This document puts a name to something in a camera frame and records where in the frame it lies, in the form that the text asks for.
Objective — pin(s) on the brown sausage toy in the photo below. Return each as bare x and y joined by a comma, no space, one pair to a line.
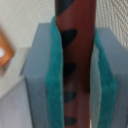
76,22

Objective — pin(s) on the orange bread loaf toy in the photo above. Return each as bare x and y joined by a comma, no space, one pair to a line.
6,50

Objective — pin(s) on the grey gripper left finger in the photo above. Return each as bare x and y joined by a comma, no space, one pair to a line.
43,72

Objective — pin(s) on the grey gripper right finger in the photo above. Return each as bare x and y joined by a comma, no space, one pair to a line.
108,81

